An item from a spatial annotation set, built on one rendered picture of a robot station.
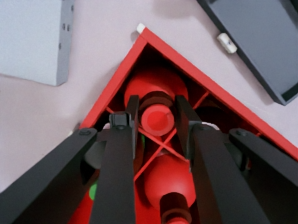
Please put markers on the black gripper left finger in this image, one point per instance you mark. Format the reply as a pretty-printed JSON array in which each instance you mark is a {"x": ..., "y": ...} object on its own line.
[{"x": 51, "y": 190}]

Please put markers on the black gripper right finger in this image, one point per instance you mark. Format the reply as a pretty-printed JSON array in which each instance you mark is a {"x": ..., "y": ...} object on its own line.
[{"x": 222, "y": 194}]

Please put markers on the dark brown bottle with white cap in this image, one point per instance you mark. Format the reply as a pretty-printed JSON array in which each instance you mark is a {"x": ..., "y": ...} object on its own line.
[{"x": 209, "y": 112}]

